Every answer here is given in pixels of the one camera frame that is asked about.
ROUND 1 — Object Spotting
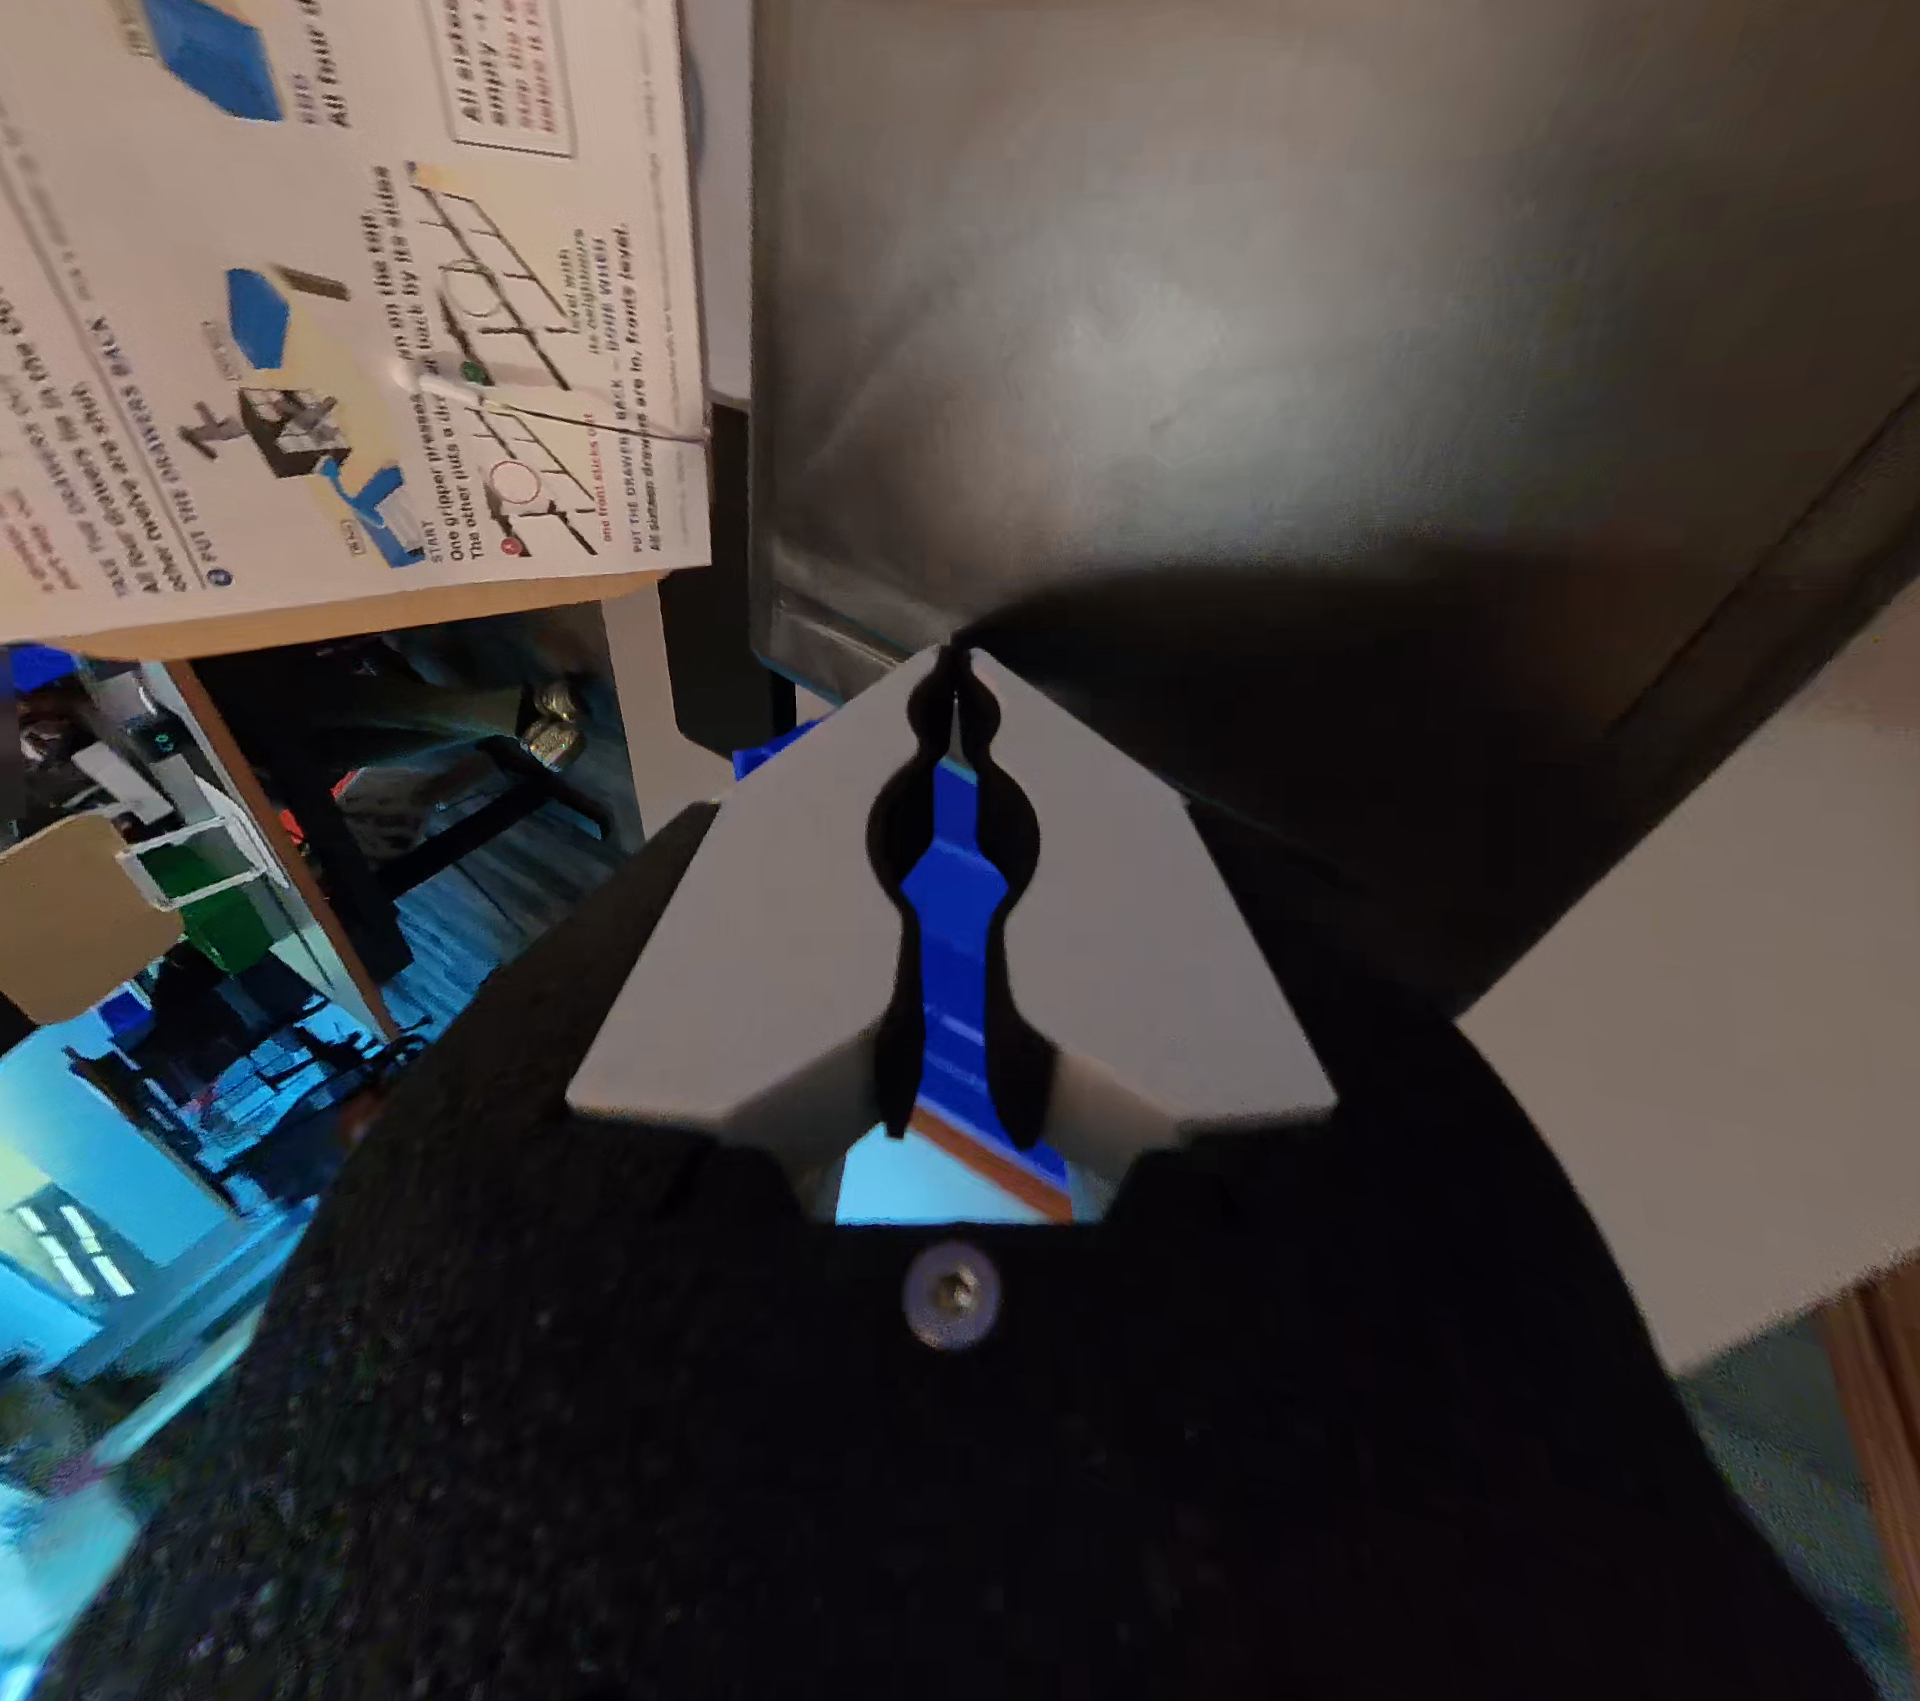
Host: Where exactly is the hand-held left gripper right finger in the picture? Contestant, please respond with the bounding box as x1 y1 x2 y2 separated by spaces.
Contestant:
960 644 1339 1200

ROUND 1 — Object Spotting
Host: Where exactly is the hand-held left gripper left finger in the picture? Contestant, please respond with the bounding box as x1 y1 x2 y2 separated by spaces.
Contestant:
567 644 959 1220

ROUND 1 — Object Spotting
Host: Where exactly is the blue plastic bin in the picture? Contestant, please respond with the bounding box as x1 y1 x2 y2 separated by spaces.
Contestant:
733 718 1005 1124

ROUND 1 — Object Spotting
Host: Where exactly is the black drawer cabinet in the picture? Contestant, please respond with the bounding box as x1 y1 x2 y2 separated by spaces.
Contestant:
744 0 1920 1020

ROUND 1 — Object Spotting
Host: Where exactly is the green box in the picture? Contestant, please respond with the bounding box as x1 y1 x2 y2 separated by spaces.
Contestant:
150 830 291 975

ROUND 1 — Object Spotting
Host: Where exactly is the brown cardboard piece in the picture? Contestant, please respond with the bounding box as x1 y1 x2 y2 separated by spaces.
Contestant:
0 811 186 1028

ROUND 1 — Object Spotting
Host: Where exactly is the printed instruction sheet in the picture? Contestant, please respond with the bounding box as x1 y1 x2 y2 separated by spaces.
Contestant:
0 0 715 644

